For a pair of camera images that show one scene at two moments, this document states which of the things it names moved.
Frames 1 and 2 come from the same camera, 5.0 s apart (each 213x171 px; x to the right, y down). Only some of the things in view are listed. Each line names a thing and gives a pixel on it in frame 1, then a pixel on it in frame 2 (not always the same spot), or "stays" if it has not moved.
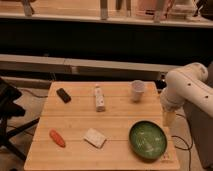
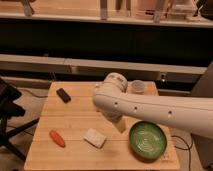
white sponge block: [95, 138] stays
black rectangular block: [65, 97] stays
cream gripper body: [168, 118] -> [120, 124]
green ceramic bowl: [148, 140] stays
